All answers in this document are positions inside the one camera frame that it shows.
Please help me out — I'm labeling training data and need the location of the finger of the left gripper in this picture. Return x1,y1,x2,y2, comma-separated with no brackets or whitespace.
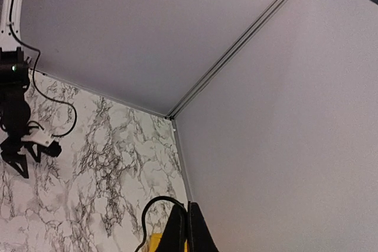
26,142,41,163
2,154,29,179

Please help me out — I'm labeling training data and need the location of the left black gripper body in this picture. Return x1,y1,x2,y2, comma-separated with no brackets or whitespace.
1,127,30,161

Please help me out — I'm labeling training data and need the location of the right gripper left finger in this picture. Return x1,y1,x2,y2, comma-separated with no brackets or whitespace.
156,205,187,252

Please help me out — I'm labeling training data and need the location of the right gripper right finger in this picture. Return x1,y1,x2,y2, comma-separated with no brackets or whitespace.
187,202,219,252

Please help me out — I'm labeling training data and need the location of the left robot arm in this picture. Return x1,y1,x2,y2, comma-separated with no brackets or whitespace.
1,0,31,179

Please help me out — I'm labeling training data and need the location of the left yellow bin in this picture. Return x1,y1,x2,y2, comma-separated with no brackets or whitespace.
149,233,188,252

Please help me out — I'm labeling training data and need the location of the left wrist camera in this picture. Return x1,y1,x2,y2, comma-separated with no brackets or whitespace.
22,120,62,158

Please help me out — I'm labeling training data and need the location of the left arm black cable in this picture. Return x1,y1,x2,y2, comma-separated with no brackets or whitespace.
8,0,78,139

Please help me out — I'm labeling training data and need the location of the left aluminium corner post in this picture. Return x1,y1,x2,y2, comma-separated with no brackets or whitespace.
165,0,288,120

